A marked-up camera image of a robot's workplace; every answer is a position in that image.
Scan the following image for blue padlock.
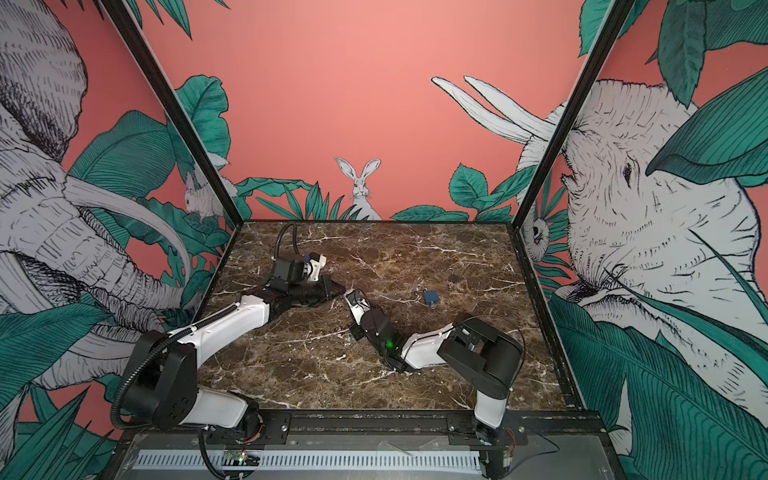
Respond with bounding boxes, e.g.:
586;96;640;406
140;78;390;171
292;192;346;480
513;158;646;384
423;290;440;307

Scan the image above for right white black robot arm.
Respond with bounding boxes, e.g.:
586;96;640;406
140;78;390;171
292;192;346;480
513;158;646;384
348;300;524;444

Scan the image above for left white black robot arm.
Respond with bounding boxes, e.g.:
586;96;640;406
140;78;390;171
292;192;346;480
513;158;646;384
110;252;344;442

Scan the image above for small green circuit board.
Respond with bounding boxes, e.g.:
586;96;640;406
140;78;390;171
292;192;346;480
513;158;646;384
223;450;261;469

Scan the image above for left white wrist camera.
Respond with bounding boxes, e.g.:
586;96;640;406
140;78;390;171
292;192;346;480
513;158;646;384
304;252;327;282

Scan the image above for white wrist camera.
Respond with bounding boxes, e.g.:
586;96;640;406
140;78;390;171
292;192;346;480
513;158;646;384
304;252;327;282
344;289;372;325

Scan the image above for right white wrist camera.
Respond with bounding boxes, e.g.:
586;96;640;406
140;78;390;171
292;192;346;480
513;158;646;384
344;289;372;325

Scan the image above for black front mounting rail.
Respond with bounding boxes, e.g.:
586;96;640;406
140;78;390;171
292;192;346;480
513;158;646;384
119;409;607;448

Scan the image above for black corrugated cable left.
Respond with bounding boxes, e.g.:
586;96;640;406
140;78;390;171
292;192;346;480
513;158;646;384
110;323;205;431

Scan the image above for white perforated cable tray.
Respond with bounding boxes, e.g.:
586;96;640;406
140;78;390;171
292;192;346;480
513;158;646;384
133;449;482;473

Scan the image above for left black frame post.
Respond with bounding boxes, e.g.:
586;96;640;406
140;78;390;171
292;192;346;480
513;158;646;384
101;0;244;228

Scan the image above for black frame post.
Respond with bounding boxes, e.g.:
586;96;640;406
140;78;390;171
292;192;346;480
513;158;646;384
101;0;244;228
512;0;635;231

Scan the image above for right black frame post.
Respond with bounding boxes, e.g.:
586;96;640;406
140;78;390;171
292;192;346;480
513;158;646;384
512;0;635;231

